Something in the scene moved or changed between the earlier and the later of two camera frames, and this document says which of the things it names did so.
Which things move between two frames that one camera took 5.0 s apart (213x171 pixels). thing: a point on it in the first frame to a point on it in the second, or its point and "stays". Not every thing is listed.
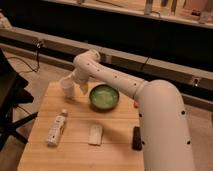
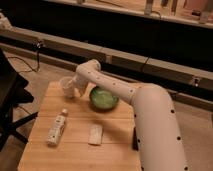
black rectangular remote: x=137 y=140 stays
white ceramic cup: x=68 y=86 stays
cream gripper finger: x=68 y=77 to x=72 y=82
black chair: x=12 y=94 stays
